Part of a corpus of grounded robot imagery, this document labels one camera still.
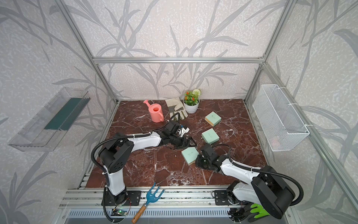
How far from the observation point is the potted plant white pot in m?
1.01

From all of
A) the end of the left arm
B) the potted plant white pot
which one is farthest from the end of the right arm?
the potted plant white pot

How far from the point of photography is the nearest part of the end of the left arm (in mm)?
751
